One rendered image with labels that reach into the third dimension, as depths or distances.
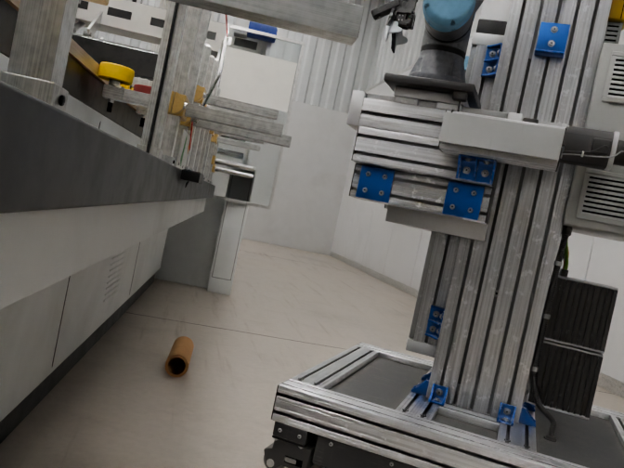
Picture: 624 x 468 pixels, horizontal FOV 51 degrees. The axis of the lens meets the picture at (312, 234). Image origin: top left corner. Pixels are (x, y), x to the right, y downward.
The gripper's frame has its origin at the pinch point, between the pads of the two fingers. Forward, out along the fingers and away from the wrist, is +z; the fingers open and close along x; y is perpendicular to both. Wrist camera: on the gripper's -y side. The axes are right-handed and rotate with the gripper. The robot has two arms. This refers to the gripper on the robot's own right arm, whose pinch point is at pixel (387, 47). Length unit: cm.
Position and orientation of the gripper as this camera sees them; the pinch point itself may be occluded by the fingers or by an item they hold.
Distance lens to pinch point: 252.1
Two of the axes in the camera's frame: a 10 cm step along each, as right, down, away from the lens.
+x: 3.1, 0.3, 9.5
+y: 9.3, 2.0, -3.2
